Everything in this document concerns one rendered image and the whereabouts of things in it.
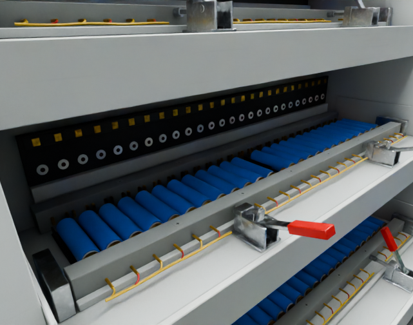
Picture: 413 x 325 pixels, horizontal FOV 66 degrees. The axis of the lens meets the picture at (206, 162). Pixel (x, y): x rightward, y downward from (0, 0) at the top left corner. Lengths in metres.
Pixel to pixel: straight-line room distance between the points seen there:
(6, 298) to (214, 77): 0.20
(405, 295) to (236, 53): 0.43
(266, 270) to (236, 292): 0.04
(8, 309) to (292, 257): 0.23
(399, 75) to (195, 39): 0.47
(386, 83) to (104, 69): 0.54
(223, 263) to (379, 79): 0.49
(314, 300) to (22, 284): 0.37
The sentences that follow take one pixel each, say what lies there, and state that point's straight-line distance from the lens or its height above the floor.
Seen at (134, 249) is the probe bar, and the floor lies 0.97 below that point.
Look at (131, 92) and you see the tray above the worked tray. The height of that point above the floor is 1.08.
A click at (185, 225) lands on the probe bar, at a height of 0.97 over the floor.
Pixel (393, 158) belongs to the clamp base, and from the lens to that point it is 0.50.
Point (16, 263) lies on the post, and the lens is 0.19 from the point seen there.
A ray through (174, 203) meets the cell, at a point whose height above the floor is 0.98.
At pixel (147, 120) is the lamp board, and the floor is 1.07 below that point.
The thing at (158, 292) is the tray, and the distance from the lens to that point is 0.26.
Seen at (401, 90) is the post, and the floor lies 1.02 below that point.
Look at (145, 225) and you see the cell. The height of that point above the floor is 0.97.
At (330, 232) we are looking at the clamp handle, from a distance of 0.25.
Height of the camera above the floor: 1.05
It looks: 8 degrees down
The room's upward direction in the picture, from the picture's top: 13 degrees counter-clockwise
